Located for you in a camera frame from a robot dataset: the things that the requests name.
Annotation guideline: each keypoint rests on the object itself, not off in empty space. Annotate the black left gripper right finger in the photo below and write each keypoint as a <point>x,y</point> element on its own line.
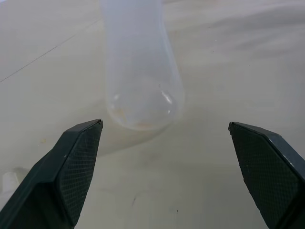
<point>269,176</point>

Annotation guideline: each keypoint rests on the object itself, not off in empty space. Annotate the frosted plastic conical flask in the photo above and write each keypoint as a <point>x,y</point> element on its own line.
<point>140,71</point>

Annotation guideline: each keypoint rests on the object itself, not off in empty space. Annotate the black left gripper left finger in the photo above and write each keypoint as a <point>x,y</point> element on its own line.
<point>43,186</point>

